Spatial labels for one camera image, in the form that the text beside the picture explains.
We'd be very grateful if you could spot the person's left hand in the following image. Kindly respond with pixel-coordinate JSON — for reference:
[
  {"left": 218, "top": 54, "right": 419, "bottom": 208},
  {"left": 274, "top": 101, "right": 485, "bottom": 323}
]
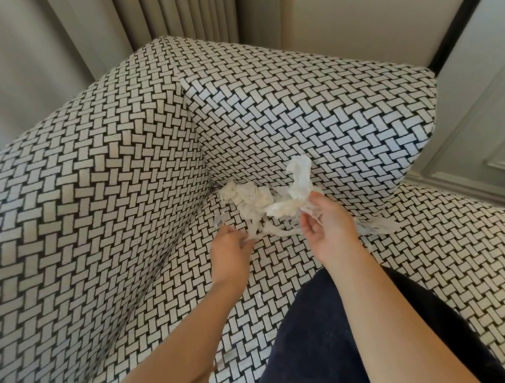
[{"left": 203, "top": 220, "right": 264, "bottom": 293}]

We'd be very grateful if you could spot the person's left forearm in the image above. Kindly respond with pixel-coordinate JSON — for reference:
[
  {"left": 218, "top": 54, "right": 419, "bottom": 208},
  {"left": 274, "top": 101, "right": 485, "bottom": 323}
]
[{"left": 56, "top": 278, "right": 260, "bottom": 383}]

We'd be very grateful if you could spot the person's right forearm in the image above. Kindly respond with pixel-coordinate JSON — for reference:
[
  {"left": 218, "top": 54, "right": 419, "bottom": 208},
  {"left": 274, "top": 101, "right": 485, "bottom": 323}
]
[{"left": 322, "top": 226, "right": 485, "bottom": 383}]

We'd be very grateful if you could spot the sheer white curtain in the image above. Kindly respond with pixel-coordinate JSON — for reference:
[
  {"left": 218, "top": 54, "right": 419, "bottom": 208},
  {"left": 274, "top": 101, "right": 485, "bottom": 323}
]
[{"left": 0, "top": 0, "right": 106, "bottom": 176}]

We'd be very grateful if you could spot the pleated beige curtain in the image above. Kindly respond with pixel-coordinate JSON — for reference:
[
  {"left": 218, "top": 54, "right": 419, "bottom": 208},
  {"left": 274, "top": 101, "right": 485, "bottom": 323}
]
[{"left": 44, "top": 0, "right": 305, "bottom": 86}]

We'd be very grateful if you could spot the pile of white paper scraps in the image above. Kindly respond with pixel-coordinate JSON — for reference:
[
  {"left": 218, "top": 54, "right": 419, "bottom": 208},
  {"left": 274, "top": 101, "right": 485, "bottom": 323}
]
[{"left": 207, "top": 159, "right": 403, "bottom": 257}]

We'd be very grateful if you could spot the person's right hand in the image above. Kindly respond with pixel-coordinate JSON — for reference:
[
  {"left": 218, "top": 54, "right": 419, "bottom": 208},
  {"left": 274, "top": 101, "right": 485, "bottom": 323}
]
[{"left": 295, "top": 184, "right": 367, "bottom": 272}]

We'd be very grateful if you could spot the black white woven-pattern sofa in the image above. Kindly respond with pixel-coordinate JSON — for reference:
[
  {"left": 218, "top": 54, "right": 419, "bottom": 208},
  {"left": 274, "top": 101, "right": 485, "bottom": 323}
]
[{"left": 0, "top": 0, "right": 505, "bottom": 383}]

